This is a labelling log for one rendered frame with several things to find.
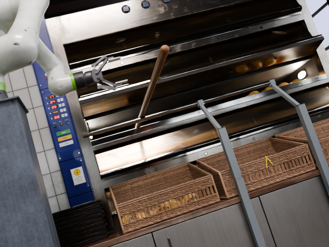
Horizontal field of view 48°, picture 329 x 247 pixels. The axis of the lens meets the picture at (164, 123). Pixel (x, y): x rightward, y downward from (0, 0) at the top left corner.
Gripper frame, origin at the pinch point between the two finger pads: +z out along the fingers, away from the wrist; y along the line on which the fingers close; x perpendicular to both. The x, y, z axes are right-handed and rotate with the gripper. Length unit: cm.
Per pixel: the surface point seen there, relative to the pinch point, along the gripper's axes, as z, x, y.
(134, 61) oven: 17, -55, -22
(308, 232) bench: 70, 0, 113
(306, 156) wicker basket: 87, -4, 75
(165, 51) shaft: 6, 79, 24
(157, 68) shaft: 5, 62, 24
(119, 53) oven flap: 8, -51, -30
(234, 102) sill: 77, -54, 26
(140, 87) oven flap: 12.9, -40.2, 1.4
